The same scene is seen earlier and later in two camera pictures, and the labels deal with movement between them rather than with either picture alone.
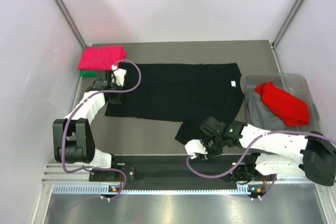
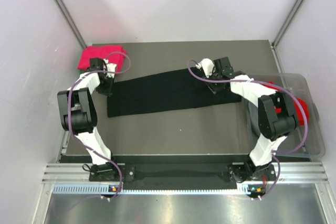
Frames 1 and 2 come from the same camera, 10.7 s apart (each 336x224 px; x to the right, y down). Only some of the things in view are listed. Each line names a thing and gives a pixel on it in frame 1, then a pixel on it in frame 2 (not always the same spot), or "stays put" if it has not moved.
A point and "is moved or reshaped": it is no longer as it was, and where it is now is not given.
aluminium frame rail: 54,173 stays put
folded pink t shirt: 101,57 stays put
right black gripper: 210,153 -> 214,88
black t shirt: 184,93 is moved or reshaped
